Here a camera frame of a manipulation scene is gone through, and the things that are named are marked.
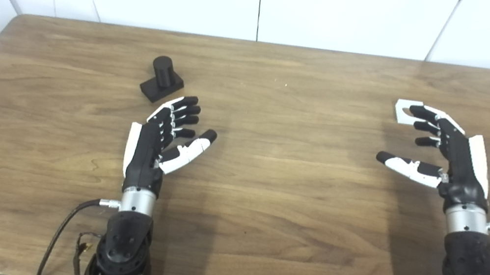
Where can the black and white left hand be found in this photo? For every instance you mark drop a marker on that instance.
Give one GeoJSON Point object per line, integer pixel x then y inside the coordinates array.
{"type": "Point", "coordinates": [145, 151]}

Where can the black and white right hand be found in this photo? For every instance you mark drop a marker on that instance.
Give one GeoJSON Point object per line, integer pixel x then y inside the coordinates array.
{"type": "Point", "coordinates": [462, 164]}

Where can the black peg with square base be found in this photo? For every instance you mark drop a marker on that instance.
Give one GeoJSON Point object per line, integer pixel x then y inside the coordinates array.
{"type": "Point", "coordinates": [163, 78]}

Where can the white square piece with hole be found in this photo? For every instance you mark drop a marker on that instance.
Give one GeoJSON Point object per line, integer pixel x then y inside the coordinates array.
{"type": "Point", "coordinates": [401, 114]}

